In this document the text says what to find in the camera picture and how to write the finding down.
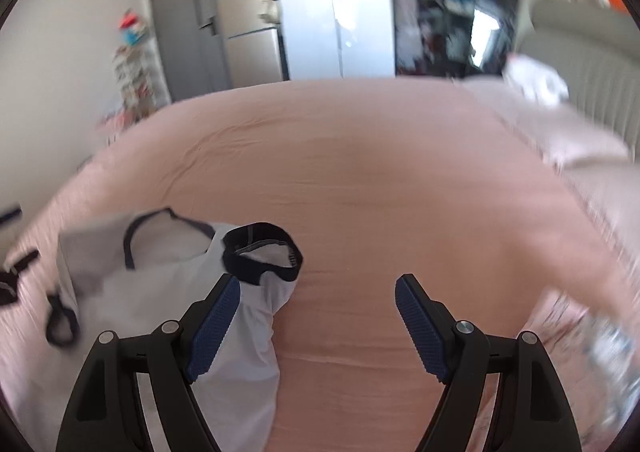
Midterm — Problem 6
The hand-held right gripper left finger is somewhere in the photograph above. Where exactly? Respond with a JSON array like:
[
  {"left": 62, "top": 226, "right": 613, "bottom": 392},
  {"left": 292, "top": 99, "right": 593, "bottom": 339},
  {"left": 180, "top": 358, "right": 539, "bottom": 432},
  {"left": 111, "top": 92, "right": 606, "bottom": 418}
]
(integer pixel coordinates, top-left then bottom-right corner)
[{"left": 55, "top": 273, "right": 242, "bottom": 452}]

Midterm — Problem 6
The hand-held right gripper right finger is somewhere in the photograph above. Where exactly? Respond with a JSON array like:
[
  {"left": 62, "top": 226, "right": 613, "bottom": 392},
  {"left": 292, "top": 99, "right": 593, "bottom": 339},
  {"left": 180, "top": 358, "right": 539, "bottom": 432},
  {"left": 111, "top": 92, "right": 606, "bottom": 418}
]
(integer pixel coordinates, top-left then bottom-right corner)
[{"left": 395, "top": 273, "right": 583, "bottom": 452}]

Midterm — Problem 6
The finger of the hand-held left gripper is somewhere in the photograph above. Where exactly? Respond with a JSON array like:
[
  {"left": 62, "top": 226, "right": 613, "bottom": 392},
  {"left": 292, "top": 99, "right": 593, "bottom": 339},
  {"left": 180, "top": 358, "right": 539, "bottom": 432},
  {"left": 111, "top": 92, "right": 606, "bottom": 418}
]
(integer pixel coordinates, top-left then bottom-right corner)
[{"left": 0, "top": 249, "right": 40, "bottom": 306}]

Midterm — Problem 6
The white sleeveless shirt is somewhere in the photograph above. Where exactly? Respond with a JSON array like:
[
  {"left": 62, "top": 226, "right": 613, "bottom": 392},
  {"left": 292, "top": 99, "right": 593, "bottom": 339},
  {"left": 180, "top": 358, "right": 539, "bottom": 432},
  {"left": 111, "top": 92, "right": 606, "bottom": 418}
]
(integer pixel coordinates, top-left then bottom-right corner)
[{"left": 10, "top": 206, "right": 304, "bottom": 452}]

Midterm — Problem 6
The bed with pink sheet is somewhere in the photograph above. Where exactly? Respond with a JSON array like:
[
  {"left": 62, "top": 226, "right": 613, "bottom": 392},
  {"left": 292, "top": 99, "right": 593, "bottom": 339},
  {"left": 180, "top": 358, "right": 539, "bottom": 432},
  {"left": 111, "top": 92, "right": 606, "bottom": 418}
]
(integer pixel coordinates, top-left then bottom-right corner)
[{"left": 0, "top": 77, "right": 640, "bottom": 452}]

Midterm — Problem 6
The printed quilt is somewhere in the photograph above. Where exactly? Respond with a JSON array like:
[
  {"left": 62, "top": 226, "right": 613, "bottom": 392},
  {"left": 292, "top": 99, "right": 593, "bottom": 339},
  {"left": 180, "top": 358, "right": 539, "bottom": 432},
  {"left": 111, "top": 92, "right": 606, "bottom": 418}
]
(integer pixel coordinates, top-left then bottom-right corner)
[{"left": 520, "top": 292, "right": 637, "bottom": 433}]

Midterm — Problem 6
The white shelf rack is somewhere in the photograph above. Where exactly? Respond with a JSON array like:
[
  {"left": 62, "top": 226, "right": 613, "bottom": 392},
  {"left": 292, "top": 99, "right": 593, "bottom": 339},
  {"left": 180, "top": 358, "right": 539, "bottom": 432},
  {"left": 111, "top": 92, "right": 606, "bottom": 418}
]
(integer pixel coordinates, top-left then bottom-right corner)
[{"left": 112, "top": 40, "right": 171, "bottom": 124}]

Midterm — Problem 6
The pink pillow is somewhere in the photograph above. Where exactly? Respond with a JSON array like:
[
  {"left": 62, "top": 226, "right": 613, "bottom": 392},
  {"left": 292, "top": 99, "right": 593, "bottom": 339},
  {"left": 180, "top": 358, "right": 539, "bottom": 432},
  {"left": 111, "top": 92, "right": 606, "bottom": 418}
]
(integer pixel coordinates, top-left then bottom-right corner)
[{"left": 460, "top": 77, "right": 632, "bottom": 169}]

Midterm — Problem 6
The colourful toy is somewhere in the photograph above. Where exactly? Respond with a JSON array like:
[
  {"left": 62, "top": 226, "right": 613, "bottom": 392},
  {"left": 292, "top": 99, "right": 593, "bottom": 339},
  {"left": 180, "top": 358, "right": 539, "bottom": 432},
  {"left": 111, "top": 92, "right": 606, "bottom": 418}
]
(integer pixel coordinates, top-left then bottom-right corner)
[{"left": 119, "top": 10, "right": 147, "bottom": 46}]

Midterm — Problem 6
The white cloth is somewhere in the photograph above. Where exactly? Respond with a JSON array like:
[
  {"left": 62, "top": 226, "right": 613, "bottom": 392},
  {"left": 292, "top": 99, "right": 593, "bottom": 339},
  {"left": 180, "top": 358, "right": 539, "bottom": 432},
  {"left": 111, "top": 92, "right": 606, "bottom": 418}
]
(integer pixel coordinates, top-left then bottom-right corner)
[{"left": 502, "top": 55, "right": 571, "bottom": 108}]

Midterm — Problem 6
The grey door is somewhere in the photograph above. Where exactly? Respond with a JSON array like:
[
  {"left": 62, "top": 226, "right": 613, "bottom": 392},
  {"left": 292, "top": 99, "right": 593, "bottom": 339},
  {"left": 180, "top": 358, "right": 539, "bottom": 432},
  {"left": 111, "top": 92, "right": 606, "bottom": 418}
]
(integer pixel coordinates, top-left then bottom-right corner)
[{"left": 146, "top": 0, "right": 233, "bottom": 103}]

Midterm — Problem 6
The silver refrigerator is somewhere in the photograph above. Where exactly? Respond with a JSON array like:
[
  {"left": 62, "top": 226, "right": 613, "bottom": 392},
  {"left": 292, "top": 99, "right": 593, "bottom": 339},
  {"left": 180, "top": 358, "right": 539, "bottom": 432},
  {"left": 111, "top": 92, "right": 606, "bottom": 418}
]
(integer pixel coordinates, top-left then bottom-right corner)
[{"left": 216, "top": 0, "right": 291, "bottom": 89}]

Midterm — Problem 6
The dark open closet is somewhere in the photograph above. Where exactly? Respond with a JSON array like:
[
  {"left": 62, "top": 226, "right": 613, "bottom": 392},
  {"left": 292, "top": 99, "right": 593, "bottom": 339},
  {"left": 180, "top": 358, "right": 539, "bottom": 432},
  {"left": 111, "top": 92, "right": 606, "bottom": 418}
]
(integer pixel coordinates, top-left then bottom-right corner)
[{"left": 387, "top": 0, "right": 521, "bottom": 78}]

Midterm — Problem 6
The beige padded headboard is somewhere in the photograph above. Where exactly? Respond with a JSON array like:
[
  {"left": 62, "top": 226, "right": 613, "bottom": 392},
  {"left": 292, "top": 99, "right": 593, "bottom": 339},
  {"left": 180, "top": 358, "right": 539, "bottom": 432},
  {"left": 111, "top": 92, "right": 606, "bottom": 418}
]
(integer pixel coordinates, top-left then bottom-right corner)
[{"left": 515, "top": 0, "right": 640, "bottom": 153}]

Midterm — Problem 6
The white wardrobe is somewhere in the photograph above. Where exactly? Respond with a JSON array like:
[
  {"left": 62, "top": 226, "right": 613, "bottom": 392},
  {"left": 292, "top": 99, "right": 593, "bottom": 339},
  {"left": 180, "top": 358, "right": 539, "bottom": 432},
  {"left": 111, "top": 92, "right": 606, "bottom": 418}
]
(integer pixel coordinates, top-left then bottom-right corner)
[{"left": 270, "top": 0, "right": 397, "bottom": 80}]

